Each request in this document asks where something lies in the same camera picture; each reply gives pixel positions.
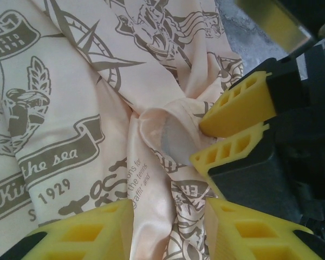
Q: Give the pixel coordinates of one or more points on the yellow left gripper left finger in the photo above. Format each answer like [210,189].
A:
[97,235]

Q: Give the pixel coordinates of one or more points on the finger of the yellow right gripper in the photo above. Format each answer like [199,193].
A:
[227,151]
[241,108]

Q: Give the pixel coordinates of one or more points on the beige printed t-shirt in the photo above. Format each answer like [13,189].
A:
[70,108]

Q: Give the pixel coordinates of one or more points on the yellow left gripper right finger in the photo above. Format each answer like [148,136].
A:
[246,238]

